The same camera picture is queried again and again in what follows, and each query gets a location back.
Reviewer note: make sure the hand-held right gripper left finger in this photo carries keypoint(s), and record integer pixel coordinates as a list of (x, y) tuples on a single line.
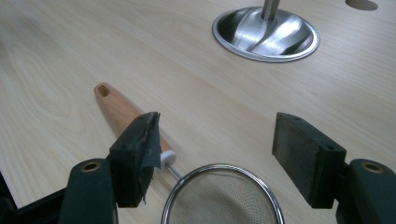
[(130, 161)]

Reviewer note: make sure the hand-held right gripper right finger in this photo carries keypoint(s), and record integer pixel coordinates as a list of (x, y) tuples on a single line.
[(311, 168)]

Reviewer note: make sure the round steel stand base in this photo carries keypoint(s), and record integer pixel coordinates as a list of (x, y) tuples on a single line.
[(264, 34)]

